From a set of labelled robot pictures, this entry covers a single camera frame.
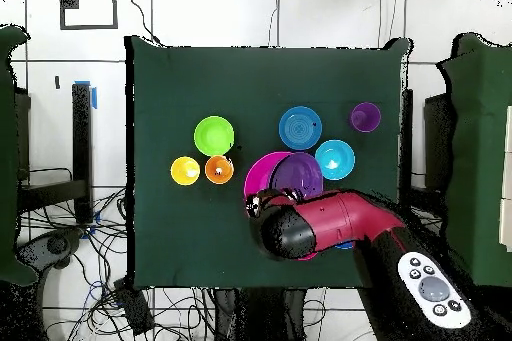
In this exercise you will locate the large pink bowl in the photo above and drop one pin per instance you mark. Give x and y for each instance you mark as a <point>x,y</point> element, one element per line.
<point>258,177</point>

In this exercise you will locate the green bowl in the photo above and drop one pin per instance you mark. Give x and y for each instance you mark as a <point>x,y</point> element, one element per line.
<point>214,136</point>

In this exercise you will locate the blue ringed flat-bottom bowl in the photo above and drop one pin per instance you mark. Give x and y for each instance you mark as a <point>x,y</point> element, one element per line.
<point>300,129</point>

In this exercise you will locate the dark blue bowl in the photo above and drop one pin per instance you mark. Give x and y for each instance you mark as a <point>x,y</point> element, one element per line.
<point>344,246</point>

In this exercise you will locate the yellow cup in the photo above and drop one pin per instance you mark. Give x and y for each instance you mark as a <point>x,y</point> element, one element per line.
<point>180,166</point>

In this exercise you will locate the cyan bowl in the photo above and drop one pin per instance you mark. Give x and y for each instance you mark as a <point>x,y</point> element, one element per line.
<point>336,155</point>

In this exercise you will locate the blue tape piece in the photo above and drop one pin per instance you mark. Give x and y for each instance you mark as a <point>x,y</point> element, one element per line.
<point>94,98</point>

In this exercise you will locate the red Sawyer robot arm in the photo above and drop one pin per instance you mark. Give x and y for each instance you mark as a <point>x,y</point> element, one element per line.
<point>344,217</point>

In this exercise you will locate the dark green side tablecloth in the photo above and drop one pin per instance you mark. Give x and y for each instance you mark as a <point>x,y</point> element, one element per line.
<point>480,157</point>
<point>8,157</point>

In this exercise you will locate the purple cup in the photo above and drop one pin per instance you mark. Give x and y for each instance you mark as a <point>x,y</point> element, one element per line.
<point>366,117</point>

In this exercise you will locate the black box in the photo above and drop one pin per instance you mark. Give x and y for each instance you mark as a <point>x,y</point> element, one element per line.
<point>136,309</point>

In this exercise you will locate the grey chair base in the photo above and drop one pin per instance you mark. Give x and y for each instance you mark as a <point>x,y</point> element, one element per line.
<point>56,245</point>

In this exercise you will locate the black stand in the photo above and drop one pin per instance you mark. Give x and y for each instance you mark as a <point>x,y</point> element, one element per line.
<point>82,137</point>
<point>407,137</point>

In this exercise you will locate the orange cup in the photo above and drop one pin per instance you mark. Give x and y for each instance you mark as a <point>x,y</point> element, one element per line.
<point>214,164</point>

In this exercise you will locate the purple bowl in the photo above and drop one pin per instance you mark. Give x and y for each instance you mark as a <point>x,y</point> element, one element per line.
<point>298,173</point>

